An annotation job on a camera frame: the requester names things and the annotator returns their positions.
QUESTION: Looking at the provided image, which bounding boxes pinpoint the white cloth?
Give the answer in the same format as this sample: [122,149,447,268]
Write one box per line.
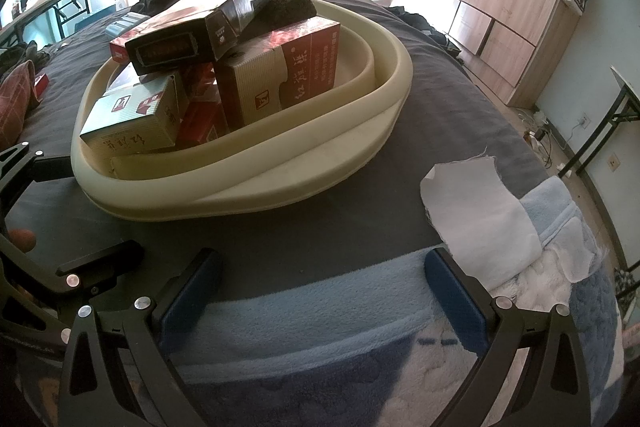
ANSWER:
[420,152,543,290]

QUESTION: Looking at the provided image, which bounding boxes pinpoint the cream plastic basin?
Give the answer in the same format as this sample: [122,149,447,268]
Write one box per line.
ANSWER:
[70,0,415,223]

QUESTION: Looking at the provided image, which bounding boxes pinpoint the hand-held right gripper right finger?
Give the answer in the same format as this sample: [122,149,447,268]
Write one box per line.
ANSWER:
[424,247,586,427]

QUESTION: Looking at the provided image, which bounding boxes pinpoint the blue packet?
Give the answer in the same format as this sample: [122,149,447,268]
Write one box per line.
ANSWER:
[106,12,146,40]

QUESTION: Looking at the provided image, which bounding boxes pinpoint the dark long carton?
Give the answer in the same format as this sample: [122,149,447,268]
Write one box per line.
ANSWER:
[124,0,272,76]

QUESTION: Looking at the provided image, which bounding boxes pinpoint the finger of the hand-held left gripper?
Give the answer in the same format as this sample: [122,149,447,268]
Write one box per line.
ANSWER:
[0,143,76,228]
[0,232,146,345]

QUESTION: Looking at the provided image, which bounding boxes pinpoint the person's left hand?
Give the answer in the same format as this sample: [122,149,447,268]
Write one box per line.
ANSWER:
[7,229,38,254]

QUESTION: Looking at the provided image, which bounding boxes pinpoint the red quilted cloth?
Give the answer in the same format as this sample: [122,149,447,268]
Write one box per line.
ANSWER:
[0,59,38,152]

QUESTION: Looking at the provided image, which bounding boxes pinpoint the silver box red mark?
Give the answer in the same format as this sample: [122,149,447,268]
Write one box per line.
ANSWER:
[79,72,190,154]

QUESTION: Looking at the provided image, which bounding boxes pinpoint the grey bed sheet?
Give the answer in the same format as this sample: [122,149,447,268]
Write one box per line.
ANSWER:
[0,0,551,288]

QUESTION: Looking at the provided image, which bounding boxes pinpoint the dark blue clothing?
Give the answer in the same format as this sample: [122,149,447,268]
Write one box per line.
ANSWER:
[387,4,466,58]

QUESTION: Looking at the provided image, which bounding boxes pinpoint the large red carton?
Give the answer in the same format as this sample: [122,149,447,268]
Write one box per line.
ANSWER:
[216,18,343,130]

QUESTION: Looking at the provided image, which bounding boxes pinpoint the black-legged folding table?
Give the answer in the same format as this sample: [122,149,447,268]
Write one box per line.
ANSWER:
[557,66,640,180]

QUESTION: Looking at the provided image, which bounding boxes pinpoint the floor cables and power strip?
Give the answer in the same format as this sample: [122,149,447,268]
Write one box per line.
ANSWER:
[520,107,571,168]

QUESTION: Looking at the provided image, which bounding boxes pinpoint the dark clothes heap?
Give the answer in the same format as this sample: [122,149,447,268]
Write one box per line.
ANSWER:
[0,39,51,68]

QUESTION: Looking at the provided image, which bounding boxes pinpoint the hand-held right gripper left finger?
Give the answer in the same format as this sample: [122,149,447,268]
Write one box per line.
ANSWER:
[57,248,223,427]

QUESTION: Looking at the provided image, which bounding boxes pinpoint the blue printed fleece blanket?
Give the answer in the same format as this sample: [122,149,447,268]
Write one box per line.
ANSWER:
[160,179,631,427]

